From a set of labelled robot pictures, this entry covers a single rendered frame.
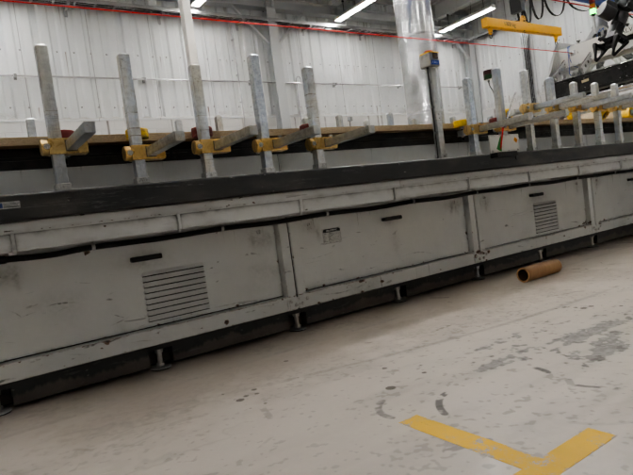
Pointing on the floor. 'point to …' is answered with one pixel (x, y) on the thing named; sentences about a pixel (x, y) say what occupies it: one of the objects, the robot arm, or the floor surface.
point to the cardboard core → (539, 270)
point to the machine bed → (269, 256)
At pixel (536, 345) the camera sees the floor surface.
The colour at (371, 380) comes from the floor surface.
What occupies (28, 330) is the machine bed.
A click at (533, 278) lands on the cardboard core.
